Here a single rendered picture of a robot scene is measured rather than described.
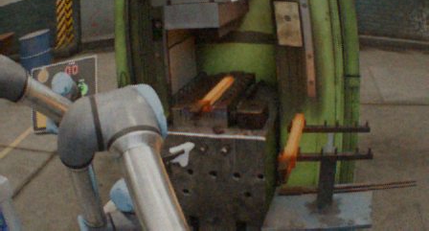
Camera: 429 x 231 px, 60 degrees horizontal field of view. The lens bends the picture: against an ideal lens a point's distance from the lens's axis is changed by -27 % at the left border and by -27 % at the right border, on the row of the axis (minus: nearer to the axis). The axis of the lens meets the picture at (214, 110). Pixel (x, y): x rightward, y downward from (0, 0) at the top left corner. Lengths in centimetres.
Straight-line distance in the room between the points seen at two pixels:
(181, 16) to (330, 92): 60
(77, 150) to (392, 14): 707
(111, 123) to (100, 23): 759
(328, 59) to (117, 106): 99
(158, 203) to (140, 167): 8
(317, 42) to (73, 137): 106
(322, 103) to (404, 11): 610
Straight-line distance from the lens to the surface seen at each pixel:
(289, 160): 124
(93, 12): 850
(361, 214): 150
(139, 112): 89
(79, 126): 89
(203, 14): 161
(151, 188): 83
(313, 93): 174
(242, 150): 165
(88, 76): 179
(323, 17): 167
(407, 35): 780
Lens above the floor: 155
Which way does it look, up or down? 20 degrees down
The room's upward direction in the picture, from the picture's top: 5 degrees counter-clockwise
